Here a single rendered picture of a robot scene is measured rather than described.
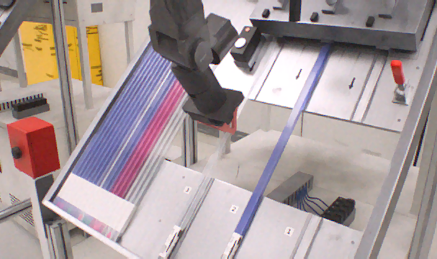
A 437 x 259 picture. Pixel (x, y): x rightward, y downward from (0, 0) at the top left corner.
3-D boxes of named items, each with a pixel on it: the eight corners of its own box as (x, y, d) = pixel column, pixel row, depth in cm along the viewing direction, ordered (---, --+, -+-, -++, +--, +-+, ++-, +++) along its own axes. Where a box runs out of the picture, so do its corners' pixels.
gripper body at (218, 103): (201, 88, 78) (185, 62, 72) (247, 97, 72) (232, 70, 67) (185, 115, 76) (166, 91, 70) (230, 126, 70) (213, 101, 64)
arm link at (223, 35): (146, 33, 60) (192, 53, 56) (191, -19, 63) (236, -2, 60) (169, 78, 70) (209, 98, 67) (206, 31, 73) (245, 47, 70)
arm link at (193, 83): (160, 67, 65) (186, 75, 61) (186, 36, 67) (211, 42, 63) (180, 93, 70) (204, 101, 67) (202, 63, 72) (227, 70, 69)
